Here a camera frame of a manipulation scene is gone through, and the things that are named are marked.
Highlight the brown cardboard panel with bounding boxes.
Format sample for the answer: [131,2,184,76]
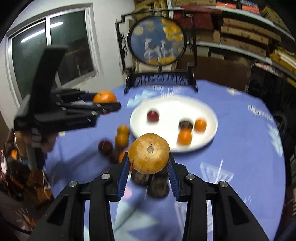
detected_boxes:
[176,54,255,92]

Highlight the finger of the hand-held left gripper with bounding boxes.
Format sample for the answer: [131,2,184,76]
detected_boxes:
[52,89,96,105]
[58,102,122,129]

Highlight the person's left hand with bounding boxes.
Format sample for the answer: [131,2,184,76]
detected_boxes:
[42,133,59,154]

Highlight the round decorative screen on stand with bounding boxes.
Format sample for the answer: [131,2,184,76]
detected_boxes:
[116,9,199,94]

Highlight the white shelf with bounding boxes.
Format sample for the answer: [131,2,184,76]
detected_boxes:
[196,5,296,81]

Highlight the shelf with stacked boxes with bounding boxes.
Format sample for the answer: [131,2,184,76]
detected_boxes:
[134,0,296,77]

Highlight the yellow-brown pear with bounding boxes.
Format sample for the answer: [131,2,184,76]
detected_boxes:
[128,133,170,175]

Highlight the white framed window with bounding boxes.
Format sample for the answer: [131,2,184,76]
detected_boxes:
[6,3,102,109]

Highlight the white round plate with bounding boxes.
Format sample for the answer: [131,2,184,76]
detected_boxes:
[129,96,218,153]

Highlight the blue printed tablecloth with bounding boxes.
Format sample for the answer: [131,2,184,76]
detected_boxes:
[44,80,286,241]

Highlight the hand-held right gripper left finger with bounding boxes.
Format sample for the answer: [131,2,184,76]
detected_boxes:
[28,152,131,241]

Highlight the dark red apple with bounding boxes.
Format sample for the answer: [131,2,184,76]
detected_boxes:
[146,110,160,122]

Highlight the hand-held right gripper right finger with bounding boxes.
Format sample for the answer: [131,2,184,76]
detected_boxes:
[166,153,270,241]

